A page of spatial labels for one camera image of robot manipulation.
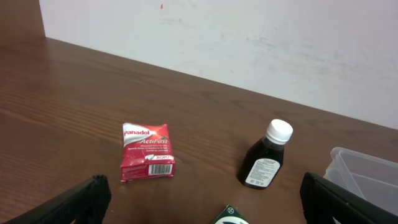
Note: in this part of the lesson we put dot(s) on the red Panadol ActiFast box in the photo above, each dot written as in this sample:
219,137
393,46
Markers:
147,152

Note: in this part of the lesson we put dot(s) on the green box round label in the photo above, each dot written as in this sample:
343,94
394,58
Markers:
230,216

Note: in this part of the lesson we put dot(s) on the dark syrup bottle white cap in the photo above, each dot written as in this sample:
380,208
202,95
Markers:
265,158

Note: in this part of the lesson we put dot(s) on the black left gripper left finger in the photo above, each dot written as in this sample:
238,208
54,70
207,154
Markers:
86,202

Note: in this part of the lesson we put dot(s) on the clear plastic container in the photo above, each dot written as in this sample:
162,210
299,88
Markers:
371,178

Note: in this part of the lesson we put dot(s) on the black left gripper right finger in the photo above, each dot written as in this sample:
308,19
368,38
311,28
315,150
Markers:
327,203

